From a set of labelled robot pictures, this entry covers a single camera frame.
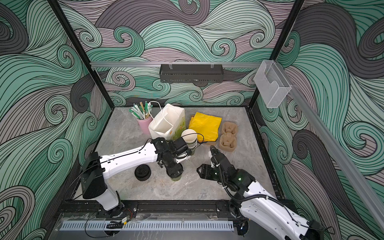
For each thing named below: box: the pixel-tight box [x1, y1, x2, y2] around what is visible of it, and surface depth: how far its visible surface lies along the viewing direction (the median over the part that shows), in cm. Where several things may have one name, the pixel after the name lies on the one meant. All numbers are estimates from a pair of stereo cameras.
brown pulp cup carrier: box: [219, 121, 238, 152], surface depth 97 cm
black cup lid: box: [166, 163, 184, 179], surface depth 68 cm
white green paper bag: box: [148, 103, 186, 141], surface depth 83 cm
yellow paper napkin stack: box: [188, 112, 222, 142], surface depth 106 cm
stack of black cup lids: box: [134, 164, 152, 182], surface depth 83 cm
